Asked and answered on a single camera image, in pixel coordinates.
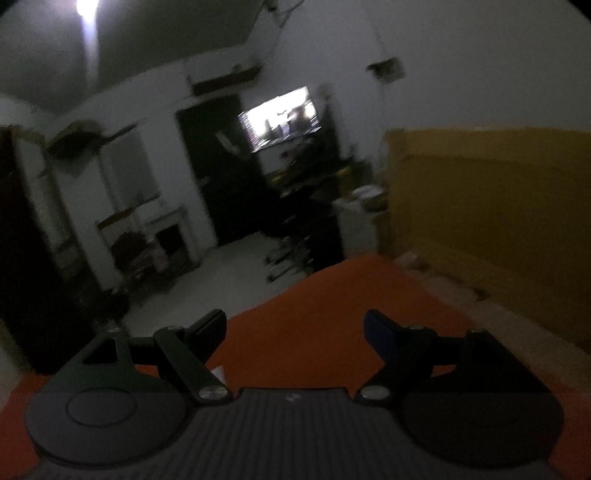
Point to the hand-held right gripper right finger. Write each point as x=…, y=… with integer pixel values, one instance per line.
x=381, y=337

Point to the yellow board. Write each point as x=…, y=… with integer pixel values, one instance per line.
x=489, y=207

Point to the wooden shelf unit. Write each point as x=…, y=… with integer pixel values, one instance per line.
x=147, y=244

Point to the white cabinet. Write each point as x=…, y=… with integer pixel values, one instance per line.
x=358, y=221

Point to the office chair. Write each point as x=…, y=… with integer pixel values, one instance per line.
x=300, y=240

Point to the orange cloth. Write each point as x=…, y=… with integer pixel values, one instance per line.
x=314, y=318

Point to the ceiling light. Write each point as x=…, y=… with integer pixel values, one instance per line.
x=87, y=18

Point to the dark wooden cabinet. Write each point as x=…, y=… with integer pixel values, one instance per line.
x=32, y=258

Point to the wall electrical box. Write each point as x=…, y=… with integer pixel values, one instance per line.
x=385, y=70

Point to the dark door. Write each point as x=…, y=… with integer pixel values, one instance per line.
x=217, y=175

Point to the wall air conditioner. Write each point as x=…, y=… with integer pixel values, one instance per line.
x=224, y=76

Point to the television screen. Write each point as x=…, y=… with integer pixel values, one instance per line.
x=280, y=117

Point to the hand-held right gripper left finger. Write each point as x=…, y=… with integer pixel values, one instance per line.
x=210, y=332

